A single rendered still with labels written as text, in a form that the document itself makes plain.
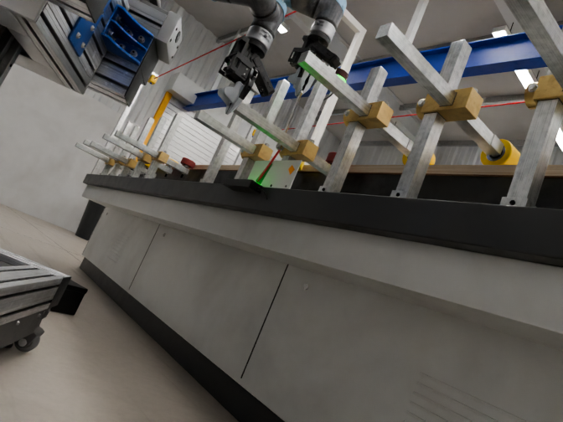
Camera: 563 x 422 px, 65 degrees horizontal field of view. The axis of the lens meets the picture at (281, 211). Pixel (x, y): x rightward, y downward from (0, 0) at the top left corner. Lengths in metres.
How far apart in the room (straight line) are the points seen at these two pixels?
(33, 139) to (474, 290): 8.43
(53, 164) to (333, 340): 8.00
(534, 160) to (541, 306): 0.26
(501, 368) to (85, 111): 8.59
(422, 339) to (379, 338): 0.12
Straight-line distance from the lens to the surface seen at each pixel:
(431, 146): 1.05
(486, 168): 1.20
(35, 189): 8.91
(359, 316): 1.24
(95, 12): 0.90
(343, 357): 1.24
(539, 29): 0.82
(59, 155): 8.96
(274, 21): 1.34
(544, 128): 0.92
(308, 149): 1.34
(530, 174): 0.88
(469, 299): 0.85
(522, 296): 0.81
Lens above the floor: 0.41
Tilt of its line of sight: 10 degrees up
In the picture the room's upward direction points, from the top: 23 degrees clockwise
